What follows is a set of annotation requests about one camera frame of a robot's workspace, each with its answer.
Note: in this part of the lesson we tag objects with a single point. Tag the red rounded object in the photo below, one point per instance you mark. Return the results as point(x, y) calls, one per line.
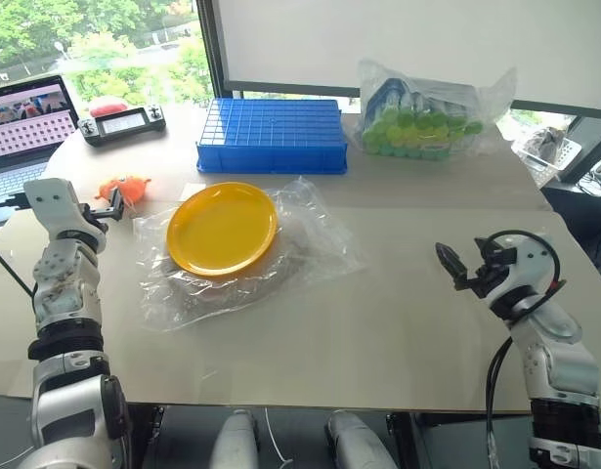
point(107, 108)

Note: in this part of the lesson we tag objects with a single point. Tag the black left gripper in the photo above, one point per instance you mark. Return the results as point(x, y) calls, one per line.
point(96, 215)

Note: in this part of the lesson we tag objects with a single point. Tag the grey rounded robot leg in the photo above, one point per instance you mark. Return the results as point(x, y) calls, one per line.
point(356, 439)
point(239, 439)

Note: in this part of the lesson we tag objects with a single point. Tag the black handheld controller with screen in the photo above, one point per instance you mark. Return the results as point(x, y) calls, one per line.
point(121, 123)

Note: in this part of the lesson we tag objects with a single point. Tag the yellow plastic plate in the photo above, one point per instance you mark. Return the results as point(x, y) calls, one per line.
point(222, 229)

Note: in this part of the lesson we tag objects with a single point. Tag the open laptop computer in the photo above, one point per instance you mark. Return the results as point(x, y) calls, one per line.
point(21, 132)

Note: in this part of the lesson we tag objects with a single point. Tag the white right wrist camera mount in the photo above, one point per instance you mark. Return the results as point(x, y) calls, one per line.
point(529, 254)

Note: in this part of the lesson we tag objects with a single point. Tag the plastic bag of green-capped bottles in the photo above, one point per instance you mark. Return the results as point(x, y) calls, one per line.
point(417, 122)

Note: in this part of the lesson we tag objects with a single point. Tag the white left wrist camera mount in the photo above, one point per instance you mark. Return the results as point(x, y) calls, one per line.
point(51, 200)

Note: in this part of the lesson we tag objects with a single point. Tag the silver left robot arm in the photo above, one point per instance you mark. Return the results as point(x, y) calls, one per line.
point(65, 342)

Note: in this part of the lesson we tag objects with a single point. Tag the white board panel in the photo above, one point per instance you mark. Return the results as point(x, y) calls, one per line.
point(402, 44)

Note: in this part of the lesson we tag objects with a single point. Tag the white perforated plastic basket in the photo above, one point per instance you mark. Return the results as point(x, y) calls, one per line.
point(564, 151)

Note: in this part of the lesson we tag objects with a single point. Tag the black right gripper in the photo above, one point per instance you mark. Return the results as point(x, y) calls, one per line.
point(490, 273)

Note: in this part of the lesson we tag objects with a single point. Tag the blue plastic grid crate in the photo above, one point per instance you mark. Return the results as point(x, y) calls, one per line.
point(273, 134)

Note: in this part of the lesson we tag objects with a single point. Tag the clear plastic bag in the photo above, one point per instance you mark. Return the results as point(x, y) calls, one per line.
point(319, 234)

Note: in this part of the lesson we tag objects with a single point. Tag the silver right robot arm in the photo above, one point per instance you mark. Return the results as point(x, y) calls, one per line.
point(559, 361)

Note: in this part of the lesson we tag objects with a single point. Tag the grey item in basket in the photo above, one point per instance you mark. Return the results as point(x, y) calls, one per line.
point(546, 141)

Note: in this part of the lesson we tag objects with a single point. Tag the black table bracket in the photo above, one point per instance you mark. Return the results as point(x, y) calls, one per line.
point(392, 424)
point(157, 420)

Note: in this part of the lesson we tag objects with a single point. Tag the black window frame post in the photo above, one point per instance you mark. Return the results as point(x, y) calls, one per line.
point(212, 44)

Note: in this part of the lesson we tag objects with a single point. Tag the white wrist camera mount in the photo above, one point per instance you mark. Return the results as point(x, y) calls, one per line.
point(51, 200)
point(529, 254)

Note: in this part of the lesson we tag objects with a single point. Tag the orange plush toy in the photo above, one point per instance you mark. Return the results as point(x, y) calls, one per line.
point(129, 188)

